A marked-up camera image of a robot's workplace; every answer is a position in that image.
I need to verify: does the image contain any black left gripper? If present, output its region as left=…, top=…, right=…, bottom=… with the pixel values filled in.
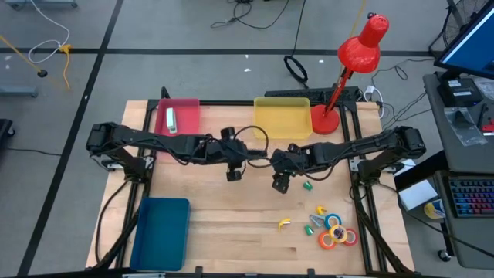
left=218, top=139, right=261, bottom=183

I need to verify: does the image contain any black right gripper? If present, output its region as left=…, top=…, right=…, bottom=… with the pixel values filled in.
left=269, top=151, right=303, bottom=195

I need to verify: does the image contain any blue tape roll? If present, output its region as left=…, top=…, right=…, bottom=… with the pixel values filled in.
left=323, top=213, right=343, bottom=231

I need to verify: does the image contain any white stapler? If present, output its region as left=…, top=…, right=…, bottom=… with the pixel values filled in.
left=165, top=107, right=178, bottom=134

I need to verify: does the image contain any yellow tape roll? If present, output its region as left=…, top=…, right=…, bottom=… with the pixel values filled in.
left=328, top=224, right=348, bottom=244

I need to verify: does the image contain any orange tape roll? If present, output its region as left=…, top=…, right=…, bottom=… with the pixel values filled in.
left=318, top=230, right=337, bottom=251

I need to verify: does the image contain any yellow plastic bin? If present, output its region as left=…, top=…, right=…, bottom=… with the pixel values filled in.
left=253, top=96, right=313, bottom=141

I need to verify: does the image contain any pink plastic bin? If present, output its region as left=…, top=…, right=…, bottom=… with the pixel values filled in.
left=154, top=97, right=201, bottom=137

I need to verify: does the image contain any white power adapter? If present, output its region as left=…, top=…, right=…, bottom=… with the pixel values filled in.
left=364, top=84, right=386, bottom=120

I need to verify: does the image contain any blue plastic bin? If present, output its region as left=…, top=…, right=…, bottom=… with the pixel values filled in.
left=129, top=197, right=191, bottom=272

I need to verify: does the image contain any red desk lamp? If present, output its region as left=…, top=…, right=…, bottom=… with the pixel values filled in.
left=310, top=13, right=391, bottom=136

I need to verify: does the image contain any white box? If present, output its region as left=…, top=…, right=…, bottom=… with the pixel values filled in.
left=398, top=179, right=439, bottom=212

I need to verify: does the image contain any yellow and blue roll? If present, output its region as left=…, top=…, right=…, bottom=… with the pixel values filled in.
left=423, top=198, right=447, bottom=220

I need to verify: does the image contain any grey desk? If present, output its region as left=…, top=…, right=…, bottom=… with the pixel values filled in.
left=422, top=71, right=494, bottom=175

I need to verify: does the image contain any clear plastic bag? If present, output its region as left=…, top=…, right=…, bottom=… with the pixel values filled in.
left=443, top=107, right=488, bottom=147

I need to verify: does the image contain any small black computer box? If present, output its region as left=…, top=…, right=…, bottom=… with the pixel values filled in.
left=437, top=78, right=484, bottom=108

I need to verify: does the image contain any backlit keyboard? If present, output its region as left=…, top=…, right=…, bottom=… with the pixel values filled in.
left=448, top=178, right=494, bottom=219

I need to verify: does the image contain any grey keyboard cart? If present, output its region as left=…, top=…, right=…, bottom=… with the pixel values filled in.
left=434, top=169, right=494, bottom=270

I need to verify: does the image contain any computer monitor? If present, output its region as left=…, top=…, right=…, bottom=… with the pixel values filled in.
left=434, top=0, right=494, bottom=81

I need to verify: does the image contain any black floor fan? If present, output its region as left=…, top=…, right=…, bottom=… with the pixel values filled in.
left=428, top=0, right=489, bottom=59

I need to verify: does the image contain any grey cart base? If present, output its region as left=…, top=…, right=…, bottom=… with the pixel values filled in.
left=4, top=0, right=78, bottom=11
left=0, top=85, right=39, bottom=98

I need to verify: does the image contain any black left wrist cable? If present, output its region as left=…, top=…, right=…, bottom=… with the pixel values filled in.
left=233, top=125, right=271, bottom=169

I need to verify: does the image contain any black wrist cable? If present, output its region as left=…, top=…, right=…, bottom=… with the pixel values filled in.
left=233, top=125, right=271, bottom=169
left=299, top=164, right=343, bottom=182

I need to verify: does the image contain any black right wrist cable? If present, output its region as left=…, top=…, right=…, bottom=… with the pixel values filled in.
left=299, top=164, right=343, bottom=182

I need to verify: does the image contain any black metal rig frame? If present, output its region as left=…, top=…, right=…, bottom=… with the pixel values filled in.
left=85, top=86, right=416, bottom=278

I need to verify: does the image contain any black floor cable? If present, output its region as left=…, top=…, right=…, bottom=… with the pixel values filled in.
left=210, top=0, right=291, bottom=31

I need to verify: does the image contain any coiled black cable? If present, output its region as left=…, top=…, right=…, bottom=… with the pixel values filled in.
left=283, top=0, right=310, bottom=86

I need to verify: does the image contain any yellow floor cable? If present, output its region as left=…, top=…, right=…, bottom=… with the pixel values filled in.
left=0, top=34, right=73, bottom=90

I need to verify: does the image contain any white floor cable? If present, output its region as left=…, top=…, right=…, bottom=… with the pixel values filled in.
left=27, top=0, right=72, bottom=65

